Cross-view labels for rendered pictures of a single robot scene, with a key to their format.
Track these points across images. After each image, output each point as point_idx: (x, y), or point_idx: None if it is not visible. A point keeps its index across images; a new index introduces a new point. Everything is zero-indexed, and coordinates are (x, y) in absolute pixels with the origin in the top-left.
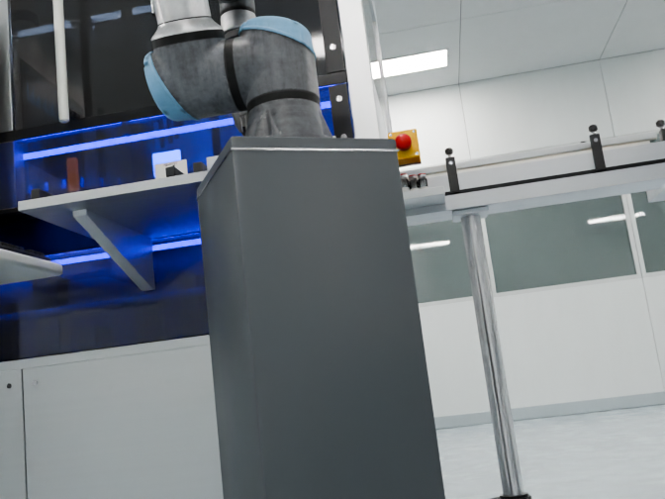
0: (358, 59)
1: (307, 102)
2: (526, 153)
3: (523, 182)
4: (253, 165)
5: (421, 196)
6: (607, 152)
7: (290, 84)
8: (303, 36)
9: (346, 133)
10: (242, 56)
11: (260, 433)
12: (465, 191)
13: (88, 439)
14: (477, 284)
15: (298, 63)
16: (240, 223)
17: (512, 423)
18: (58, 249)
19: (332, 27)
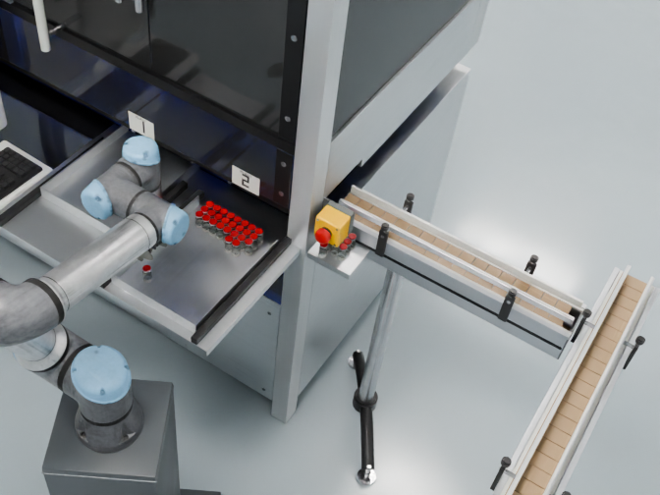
0: (307, 145)
1: (110, 426)
2: (456, 262)
3: (437, 284)
4: (56, 478)
5: (330, 269)
6: (515, 312)
7: (96, 420)
8: (109, 398)
9: (284, 192)
10: (68, 393)
11: None
12: (388, 258)
13: None
14: (382, 302)
15: (103, 412)
16: (49, 493)
17: (376, 373)
18: (67, 95)
19: (291, 100)
